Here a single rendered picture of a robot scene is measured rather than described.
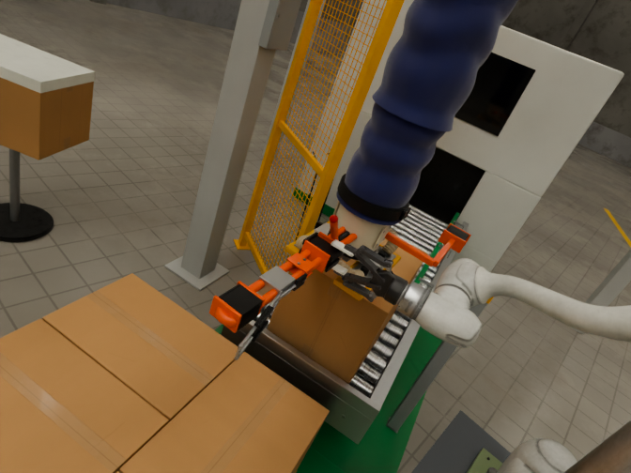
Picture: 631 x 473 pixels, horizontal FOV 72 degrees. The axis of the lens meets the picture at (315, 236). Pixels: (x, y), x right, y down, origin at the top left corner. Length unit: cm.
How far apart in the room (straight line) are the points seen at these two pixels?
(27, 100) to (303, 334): 169
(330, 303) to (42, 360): 96
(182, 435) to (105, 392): 28
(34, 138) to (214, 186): 89
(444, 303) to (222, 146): 164
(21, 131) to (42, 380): 137
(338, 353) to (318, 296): 24
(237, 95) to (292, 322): 120
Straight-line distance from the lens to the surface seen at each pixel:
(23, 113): 255
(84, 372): 163
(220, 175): 249
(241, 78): 232
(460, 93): 120
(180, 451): 149
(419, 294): 115
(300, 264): 110
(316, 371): 173
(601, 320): 108
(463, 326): 115
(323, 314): 167
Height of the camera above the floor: 181
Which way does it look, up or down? 29 degrees down
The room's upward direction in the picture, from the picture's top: 22 degrees clockwise
